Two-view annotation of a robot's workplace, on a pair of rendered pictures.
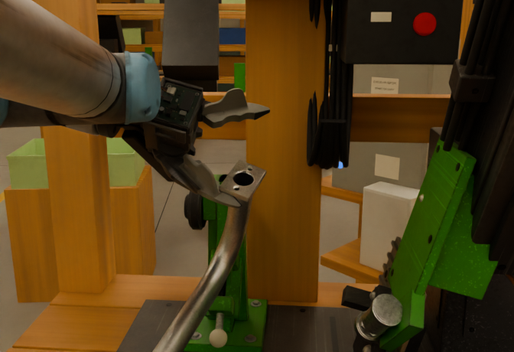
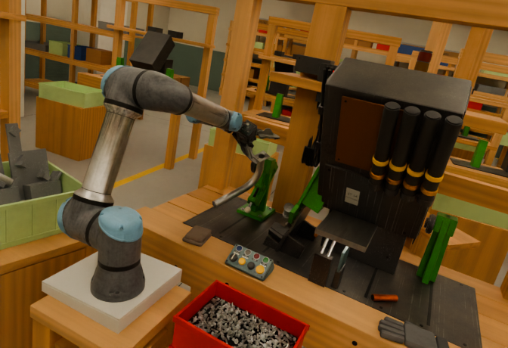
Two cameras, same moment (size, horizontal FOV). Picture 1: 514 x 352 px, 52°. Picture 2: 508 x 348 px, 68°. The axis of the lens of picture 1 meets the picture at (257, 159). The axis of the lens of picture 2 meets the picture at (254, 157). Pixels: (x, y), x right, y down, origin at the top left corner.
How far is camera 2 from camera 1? 0.88 m
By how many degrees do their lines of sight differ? 19
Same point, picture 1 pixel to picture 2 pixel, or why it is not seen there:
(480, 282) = (317, 207)
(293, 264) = (290, 200)
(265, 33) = (299, 109)
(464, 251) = (314, 196)
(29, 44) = (203, 111)
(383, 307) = (287, 206)
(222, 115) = (264, 135)
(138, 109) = (231, 127)
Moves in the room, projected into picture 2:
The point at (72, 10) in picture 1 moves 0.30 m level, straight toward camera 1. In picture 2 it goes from (236, 85) to (228, 91)
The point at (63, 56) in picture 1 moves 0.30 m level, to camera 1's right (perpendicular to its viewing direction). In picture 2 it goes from (212, 113) to (295, 135)
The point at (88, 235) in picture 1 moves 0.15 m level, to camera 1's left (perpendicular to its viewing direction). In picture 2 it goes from (221, 166) to (197, 158)
